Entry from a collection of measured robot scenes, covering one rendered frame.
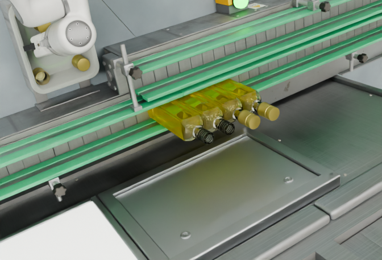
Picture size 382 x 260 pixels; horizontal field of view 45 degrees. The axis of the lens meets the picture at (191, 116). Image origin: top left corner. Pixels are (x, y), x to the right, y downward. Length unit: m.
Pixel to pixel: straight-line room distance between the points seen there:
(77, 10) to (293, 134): 0.72
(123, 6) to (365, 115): 0.76
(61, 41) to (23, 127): 0.32
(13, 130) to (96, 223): 0.30
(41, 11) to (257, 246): 0.60
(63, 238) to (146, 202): 0.20
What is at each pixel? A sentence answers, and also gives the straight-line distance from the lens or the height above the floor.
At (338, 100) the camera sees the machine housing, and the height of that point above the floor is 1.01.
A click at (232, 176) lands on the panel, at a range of 1.14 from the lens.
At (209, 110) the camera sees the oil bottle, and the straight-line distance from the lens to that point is 1.12.
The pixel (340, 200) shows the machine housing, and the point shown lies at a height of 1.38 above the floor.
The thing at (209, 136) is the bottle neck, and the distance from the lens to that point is 1.07.
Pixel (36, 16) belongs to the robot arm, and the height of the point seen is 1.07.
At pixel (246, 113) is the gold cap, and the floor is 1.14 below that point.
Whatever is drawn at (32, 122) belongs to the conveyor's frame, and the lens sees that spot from 1.19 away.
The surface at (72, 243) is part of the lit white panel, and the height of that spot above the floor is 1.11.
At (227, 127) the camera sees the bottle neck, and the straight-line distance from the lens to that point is 1.10.
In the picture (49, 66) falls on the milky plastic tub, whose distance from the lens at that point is 1.25.
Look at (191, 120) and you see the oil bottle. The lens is 1.09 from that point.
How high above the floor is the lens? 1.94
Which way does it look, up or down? 52 degrees down
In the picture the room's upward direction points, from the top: 121 degrees clockwise
